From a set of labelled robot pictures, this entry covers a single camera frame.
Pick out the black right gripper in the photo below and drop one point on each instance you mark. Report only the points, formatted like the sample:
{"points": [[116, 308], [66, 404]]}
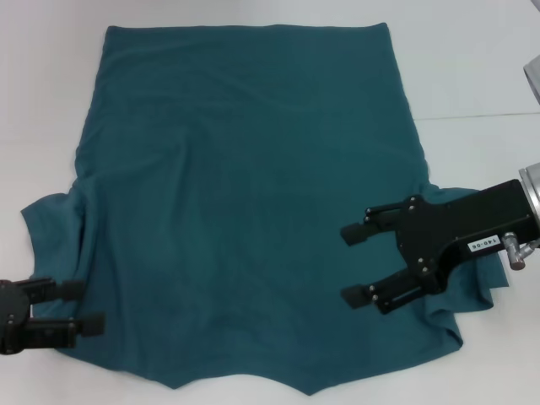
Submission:
{"points": [[447, 228]]}

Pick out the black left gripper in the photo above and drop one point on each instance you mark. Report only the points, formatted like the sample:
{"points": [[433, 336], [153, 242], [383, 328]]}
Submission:
{"points": [[12, 316]]}

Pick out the teal blue shirt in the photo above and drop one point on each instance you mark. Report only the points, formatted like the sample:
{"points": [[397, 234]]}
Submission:
{"points": [[253, 169]]}

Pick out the metal right wrist connector plug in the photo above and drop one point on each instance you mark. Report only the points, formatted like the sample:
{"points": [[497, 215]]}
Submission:
{"points": [[514, 251]]}

